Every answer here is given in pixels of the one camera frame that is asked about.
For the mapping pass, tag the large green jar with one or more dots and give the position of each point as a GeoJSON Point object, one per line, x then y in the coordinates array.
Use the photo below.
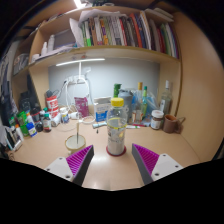
{"type": "Point", "coordinates": [22, 121]}

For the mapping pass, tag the blue-lidded white box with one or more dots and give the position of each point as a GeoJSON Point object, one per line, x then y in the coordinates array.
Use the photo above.
{"type": "Point", "coordinates": [31, 129]}

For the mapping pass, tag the under-shelf light strip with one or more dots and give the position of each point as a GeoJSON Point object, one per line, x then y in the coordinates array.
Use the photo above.
{"type": "Point", "coordinates": [80, 62]}

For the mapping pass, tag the blue and white carton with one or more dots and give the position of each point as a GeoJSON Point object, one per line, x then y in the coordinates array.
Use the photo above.
{"type": "Point", "coordinates": [101, 110]}

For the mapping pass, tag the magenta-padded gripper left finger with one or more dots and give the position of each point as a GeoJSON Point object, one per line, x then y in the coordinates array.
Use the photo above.
{"type": "Point", "coordinates": [66, 166]}

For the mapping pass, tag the clear glass bottle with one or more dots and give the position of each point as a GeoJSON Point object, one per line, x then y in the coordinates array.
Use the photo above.
{"type": "Point", "coordinates": [166, 100]}

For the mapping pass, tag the red and white canister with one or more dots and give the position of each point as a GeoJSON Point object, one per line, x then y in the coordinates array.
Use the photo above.
{"type": "Point", "coordinates": [51, 102]}

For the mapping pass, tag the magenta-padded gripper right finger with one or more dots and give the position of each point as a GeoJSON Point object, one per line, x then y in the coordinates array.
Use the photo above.
{"type": "Point", "coordinates": [160, 165]}

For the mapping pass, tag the magenta foil pouch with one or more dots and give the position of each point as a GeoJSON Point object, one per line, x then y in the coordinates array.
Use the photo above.
{"type": "Point", "coordinates": [81, 106]}

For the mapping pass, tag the thin metal spoon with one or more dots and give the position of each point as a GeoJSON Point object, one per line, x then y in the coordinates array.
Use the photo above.
{"type": "Point", "coordinates": [77, 131]}

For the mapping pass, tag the brown mug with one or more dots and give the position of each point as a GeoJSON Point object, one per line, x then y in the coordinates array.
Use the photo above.
{"type": "Point", "coordinates": [171, 124]}

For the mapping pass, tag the clear yellow-capped drink bottle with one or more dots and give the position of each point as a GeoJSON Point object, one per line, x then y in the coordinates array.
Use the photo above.
{"type": "Point", "coordinates": [116, 133]}

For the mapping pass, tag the tall green can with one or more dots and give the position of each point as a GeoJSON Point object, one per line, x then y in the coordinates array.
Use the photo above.
{"type": "Point", "coordinates": [116, 90]}

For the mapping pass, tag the white-lidded brown jar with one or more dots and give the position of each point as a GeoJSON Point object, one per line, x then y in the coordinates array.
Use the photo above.
{"type": "Point", "coordinates": [156, 120]}

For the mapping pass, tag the brown bottle with red label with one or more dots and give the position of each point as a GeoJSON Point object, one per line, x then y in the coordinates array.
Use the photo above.
{"type": "Point", "coordinates": [47, 123]}

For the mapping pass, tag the green-capped clear bottle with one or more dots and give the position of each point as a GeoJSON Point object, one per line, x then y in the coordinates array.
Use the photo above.
{"type": "Point", "coordinates": [145, 101]}

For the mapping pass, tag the white wall power strip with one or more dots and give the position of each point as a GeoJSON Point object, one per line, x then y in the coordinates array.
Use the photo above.
{"type": "Point", "coordinates": [76, 80]}

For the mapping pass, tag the black bag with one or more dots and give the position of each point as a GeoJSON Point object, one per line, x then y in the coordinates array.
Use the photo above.
{"type": "Point", "coordinates": [25, 101]}

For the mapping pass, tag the ceiling light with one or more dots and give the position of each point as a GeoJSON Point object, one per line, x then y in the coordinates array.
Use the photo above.
{"type": "Point", "coordinates": [78, 3]}

